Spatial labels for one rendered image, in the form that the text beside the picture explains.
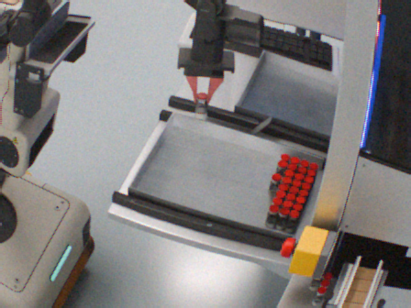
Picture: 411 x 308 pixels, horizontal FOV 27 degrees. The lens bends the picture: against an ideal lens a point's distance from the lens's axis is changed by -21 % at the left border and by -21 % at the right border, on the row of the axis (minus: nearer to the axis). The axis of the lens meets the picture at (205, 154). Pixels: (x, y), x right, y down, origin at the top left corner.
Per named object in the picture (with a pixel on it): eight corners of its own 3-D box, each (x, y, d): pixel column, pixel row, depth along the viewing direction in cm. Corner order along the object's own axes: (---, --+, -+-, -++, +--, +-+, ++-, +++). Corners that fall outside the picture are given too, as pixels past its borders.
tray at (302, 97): (377, 104, 238) (379, 93, 236) (365, 161, 218) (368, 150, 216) (261, 60, 244) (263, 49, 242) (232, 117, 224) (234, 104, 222)
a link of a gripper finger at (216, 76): (220, 113, 185) (225, 70, 180) (179, 110, 185) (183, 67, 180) (220, 93, 191) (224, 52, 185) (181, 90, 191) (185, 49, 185)
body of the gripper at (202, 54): (234, 76, 181) (237, 43, 177) (176, 71, 180) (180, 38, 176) (233, 59, 186) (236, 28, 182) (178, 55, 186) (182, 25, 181)
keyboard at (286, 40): (332, 48, 269) (332, 41, 268) (331, 71, 259) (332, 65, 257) (198, 16, 272) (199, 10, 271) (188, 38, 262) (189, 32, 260)
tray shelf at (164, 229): (378, 99, 243) (379, 93, 242) (327, 277, 190) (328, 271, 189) (213, 42, 251) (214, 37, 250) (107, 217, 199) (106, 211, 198)
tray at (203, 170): (321, 170, 214) (324, 158, 212) (289, 247, 195) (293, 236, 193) (172, 125, 220) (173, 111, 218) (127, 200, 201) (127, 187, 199)
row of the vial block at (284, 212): (306, 178, 212) (310, 160, 209) (283, 232, 198) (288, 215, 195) (297, 175, 212) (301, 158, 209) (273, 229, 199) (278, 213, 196)
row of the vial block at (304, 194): (316, 181, 211) (319, 164, 208) (293, 234, 198) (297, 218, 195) (306, 178, 212) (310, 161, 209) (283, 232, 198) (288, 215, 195)
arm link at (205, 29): (201, 2, 178) (193, 12, 174) (236, 8, 177) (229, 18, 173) (197, 29, 182) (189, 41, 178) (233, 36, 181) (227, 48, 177)
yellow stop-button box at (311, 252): (328, 256, 182) (338, 231, 177) (318, 280, 176) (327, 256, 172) (295, 249, 183) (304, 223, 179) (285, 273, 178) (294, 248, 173)
